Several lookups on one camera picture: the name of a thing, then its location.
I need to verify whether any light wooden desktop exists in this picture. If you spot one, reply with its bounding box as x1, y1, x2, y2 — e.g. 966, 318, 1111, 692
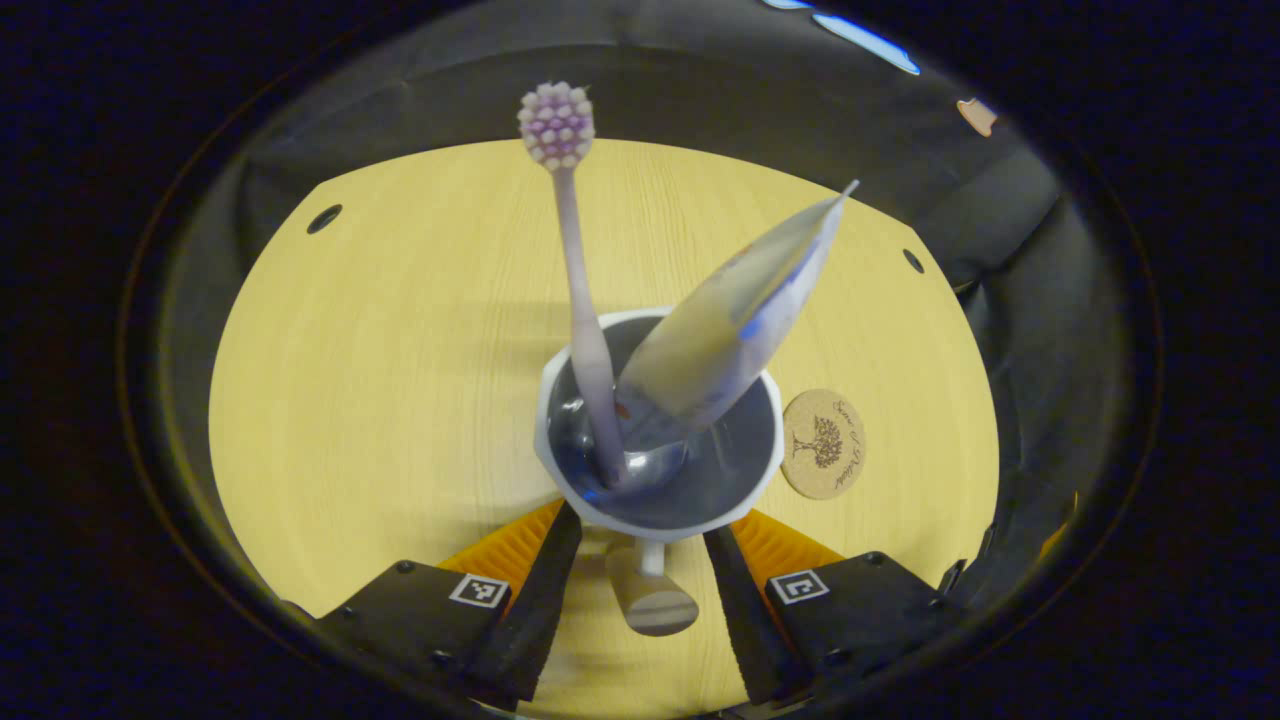
208, 138, 1001, 720

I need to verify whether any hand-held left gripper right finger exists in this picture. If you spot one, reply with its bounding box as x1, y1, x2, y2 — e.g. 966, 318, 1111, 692
703, 508, 966, 706

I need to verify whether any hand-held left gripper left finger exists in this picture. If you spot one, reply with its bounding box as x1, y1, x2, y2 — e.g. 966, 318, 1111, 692
315, 500, 584, 706

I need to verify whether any white toothbrush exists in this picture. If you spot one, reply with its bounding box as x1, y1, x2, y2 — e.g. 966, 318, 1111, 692
517, 82, 631, 491

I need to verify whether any round cork coaster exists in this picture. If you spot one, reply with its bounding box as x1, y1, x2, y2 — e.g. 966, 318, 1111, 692
782, 388, 867, 501

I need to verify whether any white toothpaste tube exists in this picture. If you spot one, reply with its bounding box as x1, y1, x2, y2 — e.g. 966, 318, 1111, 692
612, 180, 861, 446

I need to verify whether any white cup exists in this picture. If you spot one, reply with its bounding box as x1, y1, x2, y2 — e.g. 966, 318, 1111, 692
533, 307, 786, 638

